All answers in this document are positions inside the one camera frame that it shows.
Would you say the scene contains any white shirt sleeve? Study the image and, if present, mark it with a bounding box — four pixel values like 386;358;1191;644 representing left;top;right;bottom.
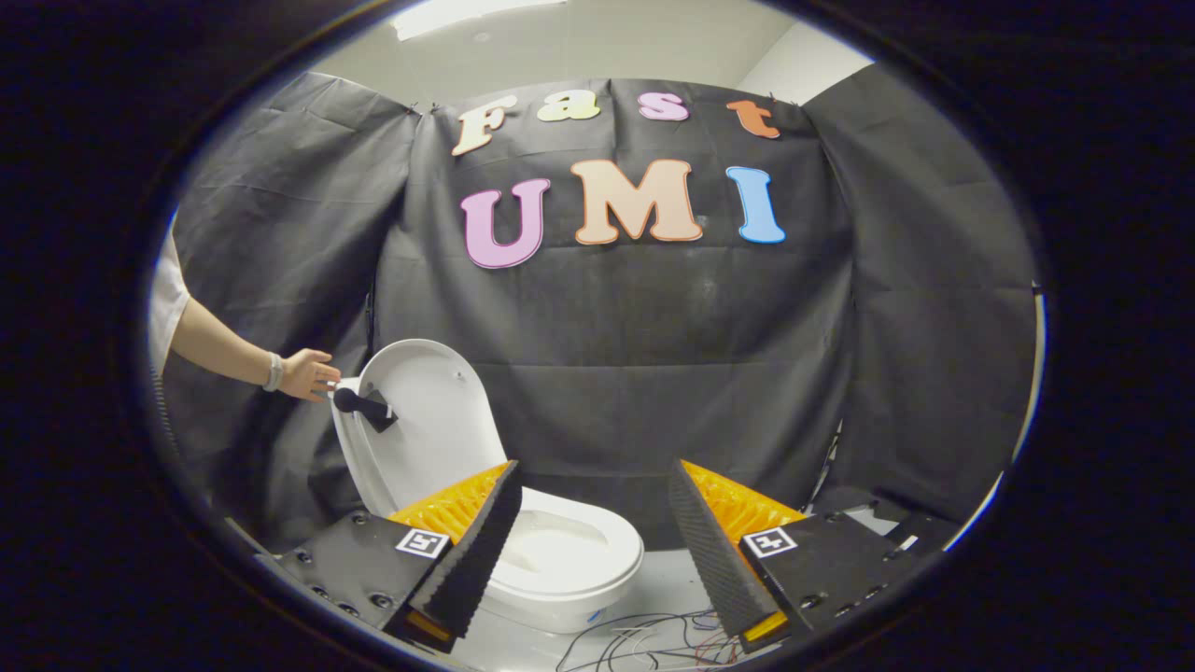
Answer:
148;233;192;374

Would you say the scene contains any tangle of black cables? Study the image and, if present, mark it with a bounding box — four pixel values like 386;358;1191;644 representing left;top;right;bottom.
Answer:
557;610;740;672

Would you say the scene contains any red cable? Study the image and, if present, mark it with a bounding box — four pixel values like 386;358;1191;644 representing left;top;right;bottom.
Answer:
689;633;740;665

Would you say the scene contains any white cable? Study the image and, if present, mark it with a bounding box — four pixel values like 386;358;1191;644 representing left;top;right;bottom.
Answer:
605;623;696;656

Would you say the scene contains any black lid handle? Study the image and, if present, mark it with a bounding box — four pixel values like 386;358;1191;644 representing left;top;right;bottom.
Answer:
333;387;400;433

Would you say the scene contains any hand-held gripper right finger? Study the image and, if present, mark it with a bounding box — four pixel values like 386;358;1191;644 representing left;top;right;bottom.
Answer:
668;459;925;654

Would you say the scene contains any white toilet lid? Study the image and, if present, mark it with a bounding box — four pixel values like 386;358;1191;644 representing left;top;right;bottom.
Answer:
331;339;510;520

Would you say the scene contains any white toilet bowl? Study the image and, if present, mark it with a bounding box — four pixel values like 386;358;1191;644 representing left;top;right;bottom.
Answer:
479;485;646;635

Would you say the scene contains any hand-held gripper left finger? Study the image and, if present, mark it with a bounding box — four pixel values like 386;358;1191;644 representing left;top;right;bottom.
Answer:
277;460;524;654

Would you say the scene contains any black backdrop cloth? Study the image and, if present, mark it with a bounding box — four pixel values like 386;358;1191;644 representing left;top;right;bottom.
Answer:
163;70;1040;553

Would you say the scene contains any ceiling light panel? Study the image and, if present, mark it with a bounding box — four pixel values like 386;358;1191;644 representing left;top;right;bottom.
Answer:
390;0;569;42

